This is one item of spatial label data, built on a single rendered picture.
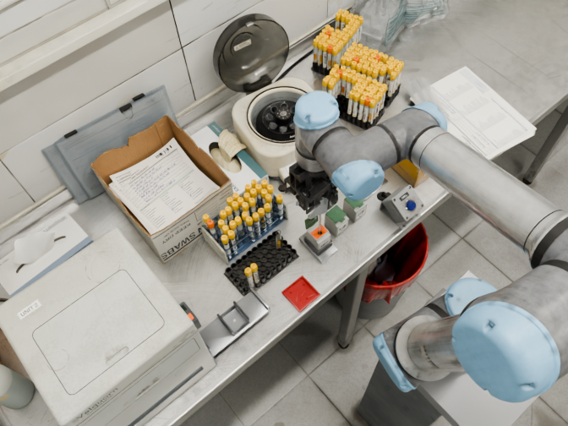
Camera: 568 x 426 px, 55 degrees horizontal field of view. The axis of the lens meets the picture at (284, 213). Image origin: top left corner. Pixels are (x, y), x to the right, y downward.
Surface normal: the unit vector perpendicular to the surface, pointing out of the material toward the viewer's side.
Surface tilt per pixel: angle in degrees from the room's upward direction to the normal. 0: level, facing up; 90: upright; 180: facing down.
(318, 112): 0
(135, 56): 90
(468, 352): 84
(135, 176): 1
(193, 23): 90
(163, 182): 1
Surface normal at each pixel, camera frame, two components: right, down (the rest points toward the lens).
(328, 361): -0.04, -0.50
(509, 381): -0.84, 0.42
